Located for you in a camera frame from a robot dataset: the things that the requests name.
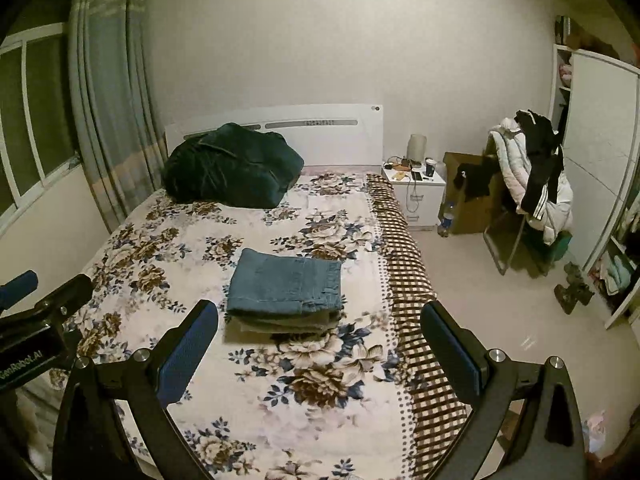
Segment black garment on chair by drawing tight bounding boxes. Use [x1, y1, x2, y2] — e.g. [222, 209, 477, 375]
[515, 110, 564, 220]

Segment brown cardboard box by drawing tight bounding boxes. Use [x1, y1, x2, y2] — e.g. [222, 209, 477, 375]
[444, 152, 503, 235]

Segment grey striped curtain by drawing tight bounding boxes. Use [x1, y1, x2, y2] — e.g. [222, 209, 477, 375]
[68, 0, 167, 231]

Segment white wardrobe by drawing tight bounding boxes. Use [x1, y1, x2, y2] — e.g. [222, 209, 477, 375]
[546, 41, 640, 331]

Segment blue denim pants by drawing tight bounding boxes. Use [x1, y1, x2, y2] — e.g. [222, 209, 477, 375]
[226, 248, 343, 334]

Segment floral fleece bed blanket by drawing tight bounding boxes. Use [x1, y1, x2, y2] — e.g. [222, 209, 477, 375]
[70, 172, 468, 479]

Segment white bedside table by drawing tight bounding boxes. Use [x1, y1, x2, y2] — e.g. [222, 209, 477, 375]
[382, 162, 446, 230]

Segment dark shoes on floor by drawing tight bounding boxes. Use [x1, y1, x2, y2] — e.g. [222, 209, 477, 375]
[553, 262, 594, 315]

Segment white bed headboard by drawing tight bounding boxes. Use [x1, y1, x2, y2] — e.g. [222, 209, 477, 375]
[165, 104, 384, 166]

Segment white puffer jacket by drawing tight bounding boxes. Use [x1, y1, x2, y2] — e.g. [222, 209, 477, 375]
[489, 118, 574, 246]

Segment chair with piled clothes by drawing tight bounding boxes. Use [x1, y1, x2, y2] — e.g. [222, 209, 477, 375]
[483, 133, 572, 275]

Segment dark green quilt bundle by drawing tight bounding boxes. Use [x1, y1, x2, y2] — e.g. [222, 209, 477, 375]
[163, 122, 304, 209]

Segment plastic water bottle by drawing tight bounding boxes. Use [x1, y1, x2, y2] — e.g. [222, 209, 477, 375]
[437, 202, 456, 237]

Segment grey cylinder lamp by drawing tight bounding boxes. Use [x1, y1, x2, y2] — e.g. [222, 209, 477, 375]
[406, 133, 427, 164]

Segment window with white frame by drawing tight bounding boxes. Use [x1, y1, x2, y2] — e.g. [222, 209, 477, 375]
[1, 23, 79, 231]

